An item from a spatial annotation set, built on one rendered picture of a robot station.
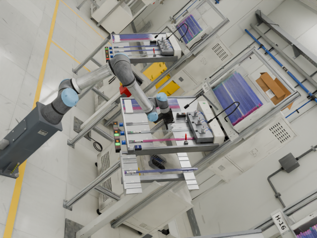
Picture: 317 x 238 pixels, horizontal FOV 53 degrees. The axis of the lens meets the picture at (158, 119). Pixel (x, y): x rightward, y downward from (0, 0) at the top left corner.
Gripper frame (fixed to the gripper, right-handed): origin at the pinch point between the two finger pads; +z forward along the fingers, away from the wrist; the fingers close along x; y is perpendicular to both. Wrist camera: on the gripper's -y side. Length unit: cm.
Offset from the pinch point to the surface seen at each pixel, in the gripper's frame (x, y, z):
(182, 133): -3.8, 11.6, 4.3
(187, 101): 42, 27, 9
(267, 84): 32, 99, 7
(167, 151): -21.1, -4.6, 2.0
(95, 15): 449, -65, 51
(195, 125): -1.6, 22.8, 1.4
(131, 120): 16.3, -26.2, -6.9
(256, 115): -22, 66, -11
